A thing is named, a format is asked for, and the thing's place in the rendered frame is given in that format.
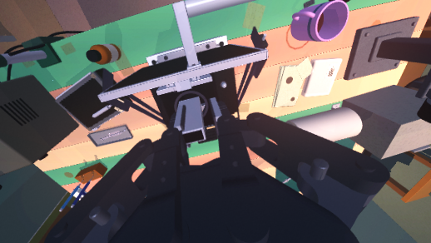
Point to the grey label plate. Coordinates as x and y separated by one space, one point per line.
110 135

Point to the white card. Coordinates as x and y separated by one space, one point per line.
323 77

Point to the dark green grey box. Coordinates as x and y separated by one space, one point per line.
27 205

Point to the tan paper patch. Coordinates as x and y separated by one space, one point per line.
254 15

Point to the grey framed black camera bed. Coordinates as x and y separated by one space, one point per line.
175 69

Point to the grey pin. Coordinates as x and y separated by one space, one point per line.
101 111

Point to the dark grey bar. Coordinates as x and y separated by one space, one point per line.
407 49

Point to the grey upright post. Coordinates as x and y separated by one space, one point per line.
185 33

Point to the light grey box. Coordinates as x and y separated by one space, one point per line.
390 121

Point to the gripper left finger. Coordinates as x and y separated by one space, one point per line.
168 151

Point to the orange rubber band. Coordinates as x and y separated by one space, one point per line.
290 42

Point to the green work mat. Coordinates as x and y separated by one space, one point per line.
144 30

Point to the black strut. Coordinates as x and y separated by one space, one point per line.
257 50

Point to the orange wooden piece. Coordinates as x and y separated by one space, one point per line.
419 190

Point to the black folding camera body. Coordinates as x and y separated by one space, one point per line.
227 94

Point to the purple mug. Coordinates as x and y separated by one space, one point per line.
306 27

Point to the black tray with grey rim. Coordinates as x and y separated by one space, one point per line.
80 101

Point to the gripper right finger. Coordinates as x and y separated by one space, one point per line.
303 144

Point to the grey metal tube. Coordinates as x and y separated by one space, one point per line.
215 6

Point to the dark grey mounting plate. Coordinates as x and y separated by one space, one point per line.
362 57

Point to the small brown box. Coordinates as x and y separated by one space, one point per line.
91 172

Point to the blue pen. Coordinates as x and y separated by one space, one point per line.
80 195
69 198

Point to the orange and black cylinder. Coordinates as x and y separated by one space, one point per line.
104 54

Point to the cream card with holes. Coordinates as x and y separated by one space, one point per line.
286 87

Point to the dark box with vents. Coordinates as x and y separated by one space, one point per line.
30 118

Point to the grey lens standard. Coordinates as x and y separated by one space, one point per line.
195 118

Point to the grey bracket plate with holes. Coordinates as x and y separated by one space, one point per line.
212 43

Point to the light grey cylinder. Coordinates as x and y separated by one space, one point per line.
330 124

